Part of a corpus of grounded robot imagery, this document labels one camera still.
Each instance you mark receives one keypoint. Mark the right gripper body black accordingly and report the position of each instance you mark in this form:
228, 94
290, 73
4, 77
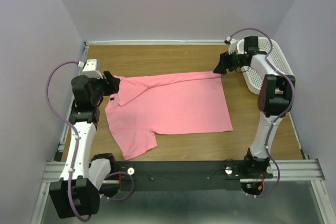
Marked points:
228, 61

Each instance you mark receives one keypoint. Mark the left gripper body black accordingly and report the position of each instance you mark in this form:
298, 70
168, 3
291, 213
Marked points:
107, 82

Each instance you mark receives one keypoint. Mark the pink t shirt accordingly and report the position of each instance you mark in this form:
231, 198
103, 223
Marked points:
169, 104

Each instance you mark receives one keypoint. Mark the white perforated plastic basket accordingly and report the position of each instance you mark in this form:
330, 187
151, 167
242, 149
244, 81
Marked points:
276, 57

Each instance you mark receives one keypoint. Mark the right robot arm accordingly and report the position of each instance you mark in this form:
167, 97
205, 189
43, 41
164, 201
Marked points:
275, 98

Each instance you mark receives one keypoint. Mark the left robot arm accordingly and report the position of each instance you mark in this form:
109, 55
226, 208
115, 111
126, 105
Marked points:
76, 193

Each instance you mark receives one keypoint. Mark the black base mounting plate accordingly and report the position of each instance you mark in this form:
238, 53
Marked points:
186, 175

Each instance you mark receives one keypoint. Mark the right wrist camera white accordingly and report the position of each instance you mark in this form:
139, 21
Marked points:
232, 45

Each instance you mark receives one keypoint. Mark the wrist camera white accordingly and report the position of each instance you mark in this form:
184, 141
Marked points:
91, 68
232, 45

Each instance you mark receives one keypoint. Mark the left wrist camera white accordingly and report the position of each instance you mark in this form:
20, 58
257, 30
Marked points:
91, 68

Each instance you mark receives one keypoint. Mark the aluminium frame rail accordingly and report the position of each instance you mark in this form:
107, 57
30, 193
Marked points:
138, 60

